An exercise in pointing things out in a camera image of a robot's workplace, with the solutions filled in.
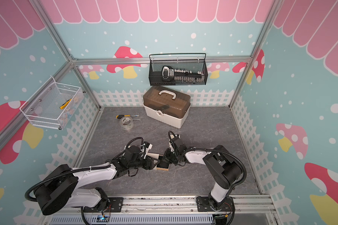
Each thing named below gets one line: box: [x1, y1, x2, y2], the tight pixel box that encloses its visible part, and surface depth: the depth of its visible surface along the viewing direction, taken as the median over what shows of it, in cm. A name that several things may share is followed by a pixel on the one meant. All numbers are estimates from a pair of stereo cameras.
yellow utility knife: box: [59, 97, 73, 110], surface depth 77 cm
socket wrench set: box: [161, 65, 205, 83], surface depth 91 cm
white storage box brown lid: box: [142, 85, 192, 129], surface depth 99 cm
